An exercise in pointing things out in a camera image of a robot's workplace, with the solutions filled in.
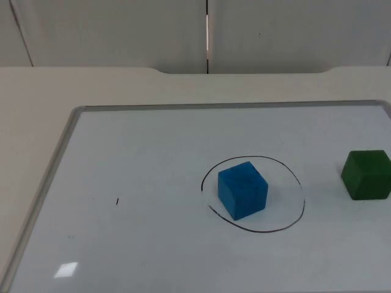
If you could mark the blue cube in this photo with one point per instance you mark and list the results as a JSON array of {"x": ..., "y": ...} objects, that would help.
[{"x": 241, "y": 192}]

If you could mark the grey-framed whiteboard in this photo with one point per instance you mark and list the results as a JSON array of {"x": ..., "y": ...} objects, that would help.
[{"x": 137, "y": 171}]

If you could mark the green cube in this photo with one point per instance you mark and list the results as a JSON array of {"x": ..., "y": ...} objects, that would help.
[{"x": 366, "y": 177}]

